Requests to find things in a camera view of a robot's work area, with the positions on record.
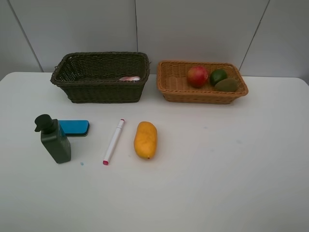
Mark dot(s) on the green avocado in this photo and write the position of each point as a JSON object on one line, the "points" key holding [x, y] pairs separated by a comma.
{"points": [[217, 76]]}

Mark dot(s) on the red apple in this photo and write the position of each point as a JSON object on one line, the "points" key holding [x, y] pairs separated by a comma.
{"points": [[197, 76]]}

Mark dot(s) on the yellow mango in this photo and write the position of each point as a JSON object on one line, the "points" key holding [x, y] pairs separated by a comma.
{"points": [[145, 142]]}

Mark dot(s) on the blue whiteboard eraser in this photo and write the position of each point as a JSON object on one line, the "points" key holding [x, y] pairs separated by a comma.
{"points": [[75, 128]]}

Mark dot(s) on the dark brown wicker basket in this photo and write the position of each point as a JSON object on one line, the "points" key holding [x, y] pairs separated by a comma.
{"points": [[93, 77]]}

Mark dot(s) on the pink bottle white cap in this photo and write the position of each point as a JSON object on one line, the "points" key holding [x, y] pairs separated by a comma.
{"points": [[130, 78]]}

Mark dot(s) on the white marker pink caps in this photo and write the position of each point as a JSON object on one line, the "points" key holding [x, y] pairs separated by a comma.
{"points": [[113, 143]]}

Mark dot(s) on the dark green pump bottle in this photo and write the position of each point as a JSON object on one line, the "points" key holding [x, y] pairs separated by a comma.
{"points": [[53, 138]]}

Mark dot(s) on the orange wicker basket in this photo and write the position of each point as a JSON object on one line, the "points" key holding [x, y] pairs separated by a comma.
{"points": [[171, 82]]}

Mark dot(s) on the brown kiwi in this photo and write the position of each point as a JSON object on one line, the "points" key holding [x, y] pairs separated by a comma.
{"points": [[227, 85]]}

